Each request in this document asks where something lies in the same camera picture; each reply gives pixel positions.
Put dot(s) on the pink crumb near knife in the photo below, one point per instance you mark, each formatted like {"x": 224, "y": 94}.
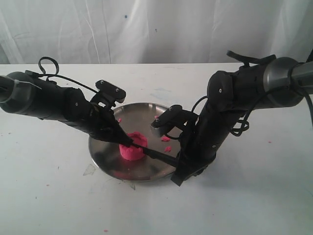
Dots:
{"x": 168, "y": 149}

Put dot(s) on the white backdrop curtain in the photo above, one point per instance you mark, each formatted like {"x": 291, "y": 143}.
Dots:
{"x": 153, "y": 31}

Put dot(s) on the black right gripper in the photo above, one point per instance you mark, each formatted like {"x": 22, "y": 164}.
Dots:
{"x": 209, "y": 133}

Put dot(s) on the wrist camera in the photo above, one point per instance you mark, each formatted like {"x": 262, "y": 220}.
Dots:
{"x": 108, "y": 94}
{"x": 175, "y": 116}

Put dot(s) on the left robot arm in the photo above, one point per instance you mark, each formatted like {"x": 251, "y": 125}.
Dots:
{"x": 25, "y": 94}

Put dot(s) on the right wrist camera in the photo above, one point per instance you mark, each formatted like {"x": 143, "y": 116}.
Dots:
{"x": 175, "y": 116}

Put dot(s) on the black knife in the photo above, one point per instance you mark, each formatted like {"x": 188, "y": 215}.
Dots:
{"x": 158, "y": 155}

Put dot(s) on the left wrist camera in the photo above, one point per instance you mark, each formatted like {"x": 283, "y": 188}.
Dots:
{"x": 108, "y": 94}

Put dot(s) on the round steel plate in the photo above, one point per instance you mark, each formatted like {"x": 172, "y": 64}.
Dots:
{"x": 135, "y": 117}

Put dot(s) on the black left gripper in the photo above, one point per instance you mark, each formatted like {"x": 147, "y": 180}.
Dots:
{"x": 90, "y": 120}

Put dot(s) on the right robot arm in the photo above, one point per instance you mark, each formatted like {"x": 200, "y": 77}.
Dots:
{"x": 269, "y": 82}

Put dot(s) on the pink clay piece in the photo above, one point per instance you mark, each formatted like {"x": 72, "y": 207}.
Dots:
{"x": 134, "y": 153}

